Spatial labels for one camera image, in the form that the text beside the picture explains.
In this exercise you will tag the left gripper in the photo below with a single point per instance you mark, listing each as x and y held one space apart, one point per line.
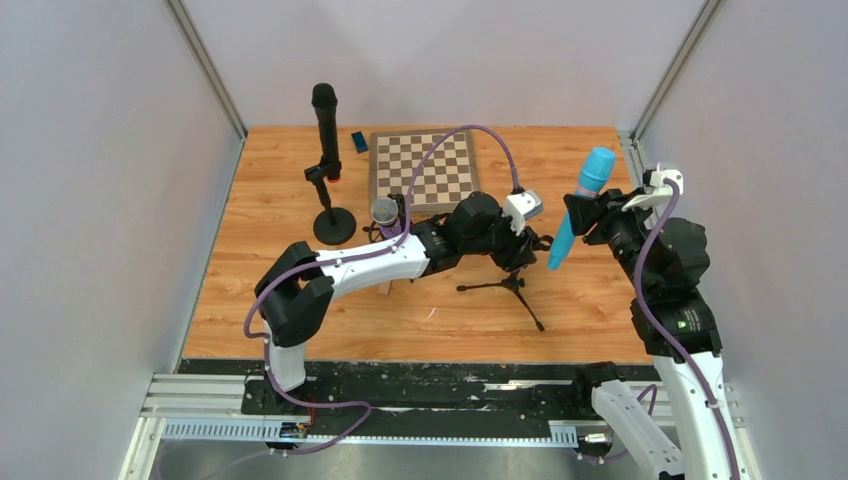
523 250

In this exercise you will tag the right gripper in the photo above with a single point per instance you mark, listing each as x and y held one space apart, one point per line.
582 213

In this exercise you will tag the blue microphone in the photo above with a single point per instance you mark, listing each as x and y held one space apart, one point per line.
594 174

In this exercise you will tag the black clip tripod mic stand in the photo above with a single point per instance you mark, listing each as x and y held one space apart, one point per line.
512 283

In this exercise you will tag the purple glitter microphone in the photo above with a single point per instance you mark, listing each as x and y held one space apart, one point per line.
385 213

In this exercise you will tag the black round-base mic stand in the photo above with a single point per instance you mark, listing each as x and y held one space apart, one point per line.
334 225

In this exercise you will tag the black microphone orange end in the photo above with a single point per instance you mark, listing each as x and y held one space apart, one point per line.
325 102

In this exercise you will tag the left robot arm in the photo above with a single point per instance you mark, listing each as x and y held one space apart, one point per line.
294 296

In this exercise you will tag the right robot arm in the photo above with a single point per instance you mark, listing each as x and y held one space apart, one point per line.
664 257

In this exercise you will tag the chessboard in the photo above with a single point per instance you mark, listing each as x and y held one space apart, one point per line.
438 184

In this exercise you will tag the blue toy brick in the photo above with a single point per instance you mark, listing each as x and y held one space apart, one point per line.
359 142

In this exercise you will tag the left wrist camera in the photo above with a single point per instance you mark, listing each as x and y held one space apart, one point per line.
520 208

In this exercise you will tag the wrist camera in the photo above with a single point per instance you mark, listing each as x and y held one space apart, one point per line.
656 185
520 208

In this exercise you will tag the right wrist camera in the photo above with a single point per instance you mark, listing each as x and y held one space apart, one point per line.
656 185

